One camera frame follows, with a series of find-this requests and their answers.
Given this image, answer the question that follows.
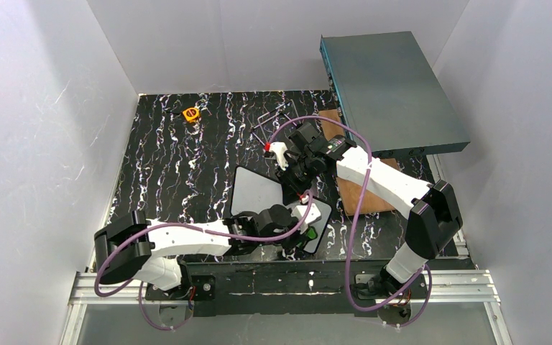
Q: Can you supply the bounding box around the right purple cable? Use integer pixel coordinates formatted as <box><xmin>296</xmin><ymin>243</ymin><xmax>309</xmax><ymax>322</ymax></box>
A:
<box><xmin>266</xmin><ymin>115</ymin><xmax>433</xmax><ymax>329</ymax></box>

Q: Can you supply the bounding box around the purple cable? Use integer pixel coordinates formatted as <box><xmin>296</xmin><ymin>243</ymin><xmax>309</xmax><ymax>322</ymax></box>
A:
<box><xmin>93</xmin><ymin>190</ymin><xmax>315</xmax><ymax>332</ymax></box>
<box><xmin>266</xmin><ymin>115</ymin><xmax>433</xmax><ymax>329</ymax></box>

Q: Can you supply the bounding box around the small white whiteboard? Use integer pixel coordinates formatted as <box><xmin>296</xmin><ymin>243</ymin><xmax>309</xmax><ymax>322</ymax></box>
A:
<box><xmin>229</xmin><ymin>166</ymin><xmax>333</xmax><ymax>254</ymax></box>

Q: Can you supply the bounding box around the orange tape measure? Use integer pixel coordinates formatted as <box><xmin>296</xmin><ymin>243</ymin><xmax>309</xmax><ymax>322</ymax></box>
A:
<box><xmin>182</xmin><ymin>107</ymin><xmax>201</xmax><ymax>123</ymax></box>

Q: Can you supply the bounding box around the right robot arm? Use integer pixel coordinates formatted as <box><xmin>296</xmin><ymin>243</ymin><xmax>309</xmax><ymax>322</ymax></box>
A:
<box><xmin>264</xmin><ymin>122</ymin><xmax>463</xmax><ymax>293</ymax></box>

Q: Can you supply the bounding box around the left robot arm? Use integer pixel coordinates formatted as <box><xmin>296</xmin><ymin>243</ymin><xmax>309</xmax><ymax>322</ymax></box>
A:
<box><xmin>94</xmin><ymin>203</ymin><xmax>321</xmax><ymax>297</ymax></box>

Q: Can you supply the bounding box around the aluminium frame rail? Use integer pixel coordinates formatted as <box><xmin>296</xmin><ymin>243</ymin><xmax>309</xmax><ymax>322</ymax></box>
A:
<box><xmin>63</xmin><ymin>177</ymin><xmax>510</xmax><ymax>344</ymax></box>

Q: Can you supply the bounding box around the brown wooden board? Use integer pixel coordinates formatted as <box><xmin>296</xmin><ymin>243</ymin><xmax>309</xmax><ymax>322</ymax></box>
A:
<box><xmin>318</xmin><ymin>109</ymin><xmax>401</xmax><ymax>217</ymax></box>

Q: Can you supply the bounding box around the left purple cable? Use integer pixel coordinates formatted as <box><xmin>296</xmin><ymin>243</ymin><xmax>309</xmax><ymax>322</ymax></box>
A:
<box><xmin>93</xmin><ymin>190</ymin><xmax>315</xmax><ymax>332</ymax></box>

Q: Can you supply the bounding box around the metal wire whiteboard stand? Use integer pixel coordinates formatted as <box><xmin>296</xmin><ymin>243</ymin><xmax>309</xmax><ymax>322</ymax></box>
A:
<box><xmin>249</xmin><ymin>101</ymin><xmax>300</xmax><ymax>147</ymax></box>

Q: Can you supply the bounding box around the grey metal network switch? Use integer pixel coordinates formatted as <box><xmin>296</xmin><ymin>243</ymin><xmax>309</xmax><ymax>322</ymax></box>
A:
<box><xmin>319</xmin><ymin>31</ymin><xmax>471</xmax><ymax>159</ymax></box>

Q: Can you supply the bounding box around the green bone-shaped eraser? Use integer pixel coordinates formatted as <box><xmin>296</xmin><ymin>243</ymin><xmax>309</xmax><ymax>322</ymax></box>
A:
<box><xmin>305</xmin><ymin>227</ymin><xmax>317</xmax><ymax>241</ymax></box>

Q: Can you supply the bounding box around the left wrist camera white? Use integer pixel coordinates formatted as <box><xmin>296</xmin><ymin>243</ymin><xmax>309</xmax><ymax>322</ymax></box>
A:
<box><xmin>289</xmin><ymin>191</ymin><xmax>322</xmax><ymax>234</ymax></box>

